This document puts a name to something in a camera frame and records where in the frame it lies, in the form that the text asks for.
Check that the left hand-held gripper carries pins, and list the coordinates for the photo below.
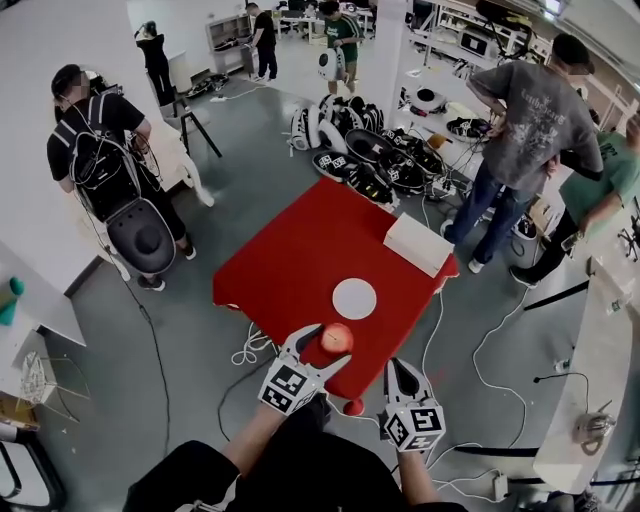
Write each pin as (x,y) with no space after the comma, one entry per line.
(287,387)

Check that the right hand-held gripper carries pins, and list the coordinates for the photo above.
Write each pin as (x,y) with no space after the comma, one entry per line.
(415,427)

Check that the red apple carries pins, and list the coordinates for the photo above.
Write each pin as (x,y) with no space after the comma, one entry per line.
(336,340)

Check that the white round plate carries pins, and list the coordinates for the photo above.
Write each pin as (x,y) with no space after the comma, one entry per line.
(354,298)

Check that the person's left forearm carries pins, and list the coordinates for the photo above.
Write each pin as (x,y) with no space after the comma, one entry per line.
(255,440)

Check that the person's right forearm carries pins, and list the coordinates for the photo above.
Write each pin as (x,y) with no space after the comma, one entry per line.
(417,477)

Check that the table with red cloth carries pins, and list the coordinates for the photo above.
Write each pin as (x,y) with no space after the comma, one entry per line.
(290,260)

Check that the person's black clothing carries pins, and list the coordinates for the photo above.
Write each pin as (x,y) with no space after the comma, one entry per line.
(310,470)

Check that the white power strip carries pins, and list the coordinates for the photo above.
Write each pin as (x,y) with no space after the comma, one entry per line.
(500,487)

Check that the white cardboard box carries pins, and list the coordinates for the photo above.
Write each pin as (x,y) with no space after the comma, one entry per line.
(417,240)

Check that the clear water bottle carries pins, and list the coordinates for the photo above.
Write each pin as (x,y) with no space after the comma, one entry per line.
(616,306)
(562,366)

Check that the long grey table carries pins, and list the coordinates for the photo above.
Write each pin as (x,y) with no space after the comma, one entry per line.
(590,360)

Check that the black grey-rimmed backpack shell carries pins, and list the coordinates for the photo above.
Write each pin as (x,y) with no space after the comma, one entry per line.
(145,240)

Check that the pile of black white shells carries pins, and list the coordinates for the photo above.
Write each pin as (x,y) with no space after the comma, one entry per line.
(370,150)

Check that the white carved-leg table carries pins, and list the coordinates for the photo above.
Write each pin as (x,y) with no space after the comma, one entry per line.
(197,175)

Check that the smartphone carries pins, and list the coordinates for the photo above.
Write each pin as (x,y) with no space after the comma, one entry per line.
(571,242)

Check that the black metal stand legs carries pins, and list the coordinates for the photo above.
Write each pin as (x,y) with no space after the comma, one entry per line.
(206,136)

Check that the black office chair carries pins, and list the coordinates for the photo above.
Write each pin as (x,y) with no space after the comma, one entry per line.
(632,235)

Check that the white side desk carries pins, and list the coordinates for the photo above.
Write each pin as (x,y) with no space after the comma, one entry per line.
(40,310)

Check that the white backpack shell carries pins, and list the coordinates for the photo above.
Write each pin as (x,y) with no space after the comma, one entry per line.
(331,64)

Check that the brown cardboard box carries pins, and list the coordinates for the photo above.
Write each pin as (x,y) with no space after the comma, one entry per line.
(17,410)

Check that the teal plastic object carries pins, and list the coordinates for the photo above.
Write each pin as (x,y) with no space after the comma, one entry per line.
(12,300)

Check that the white open cabinet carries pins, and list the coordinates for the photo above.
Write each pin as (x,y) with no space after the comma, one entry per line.
(227,35)

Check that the office desks with monitors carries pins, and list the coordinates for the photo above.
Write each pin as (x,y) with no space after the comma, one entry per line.
(300,20)

